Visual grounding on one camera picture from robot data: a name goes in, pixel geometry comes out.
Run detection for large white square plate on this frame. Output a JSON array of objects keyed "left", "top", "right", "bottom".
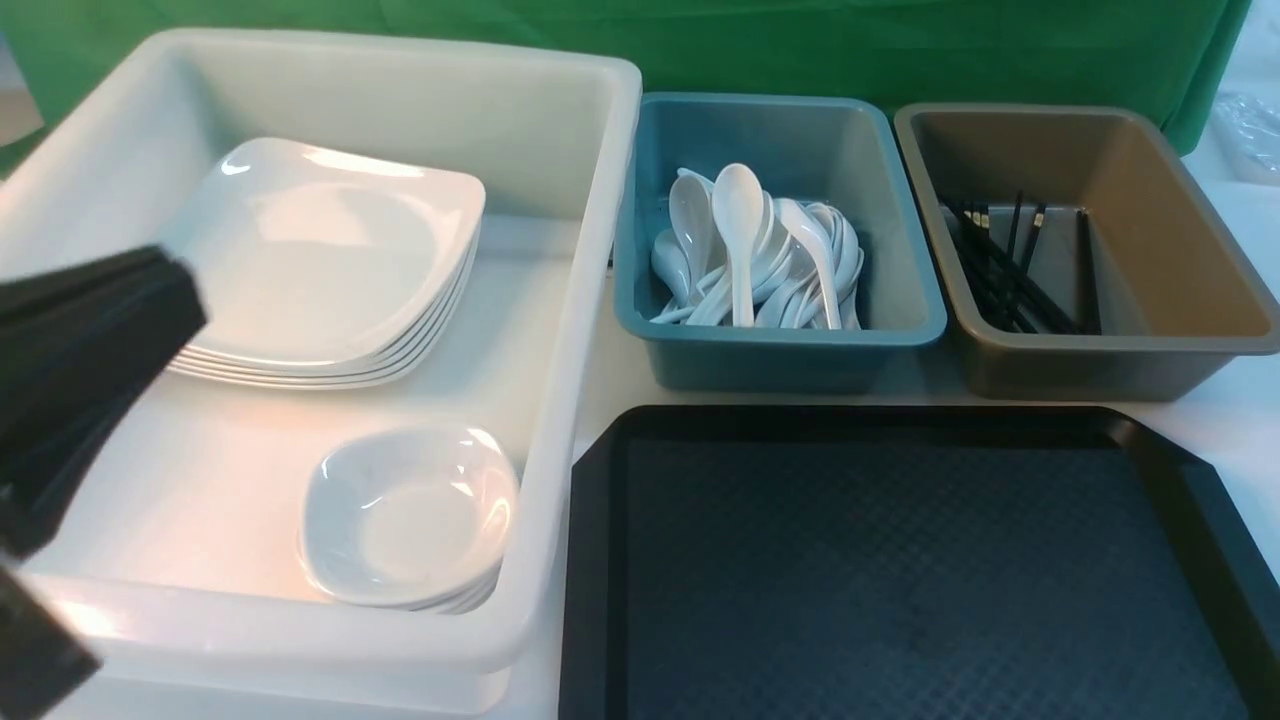
[{"left": 157, "top": 137, "right": 486, "bottom": 373}]

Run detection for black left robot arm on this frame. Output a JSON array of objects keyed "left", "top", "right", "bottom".
[{"left": 1, "top": 245, "right": 206, "bottom": 719}]

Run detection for white spoon left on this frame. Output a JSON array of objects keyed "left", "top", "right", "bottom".
[{"left": 668, "top": 168, "right": 713, "bottom": 281}]

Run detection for white spoon upright centre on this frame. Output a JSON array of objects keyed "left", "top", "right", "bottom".
[{"left": 712, "top": 163, "right": 765, "bottom": 328}]

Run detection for white spoon right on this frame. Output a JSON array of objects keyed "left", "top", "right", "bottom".
[{"left": 774, "top": 199, "right": 844, "bottom": 331}]

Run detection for black serving tray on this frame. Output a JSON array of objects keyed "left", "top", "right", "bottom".
[{"left": 558, "top": 405, "right": 1279, "bottom": 719}]

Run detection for white bowl in tub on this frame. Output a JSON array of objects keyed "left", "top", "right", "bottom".
[{"left": 297, "top": 421, "right": 521, "bottom": 615}]

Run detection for teal plastic bin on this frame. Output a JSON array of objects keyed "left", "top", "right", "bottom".
[{"left": 613, "top": 92, "right": 948, "bottom": 395}]

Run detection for stack of white square plates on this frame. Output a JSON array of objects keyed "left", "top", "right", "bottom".
[{"left": 168, "top": 215, "right": 483, "bottom": 389}]

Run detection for black chopsticks in bin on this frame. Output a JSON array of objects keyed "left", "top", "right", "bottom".
[{"left": 940, "top": 190, "right": 1102, "bottom": 336}]

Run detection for brown plastic bin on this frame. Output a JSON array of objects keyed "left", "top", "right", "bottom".
[{"left": 893, "top": 102, "right": 1277, "bottom": 401}]

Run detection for green cloth backdrop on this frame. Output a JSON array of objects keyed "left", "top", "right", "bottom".
[{"left": 1, "top": 1, "right": 1251, "bottom": 154}]

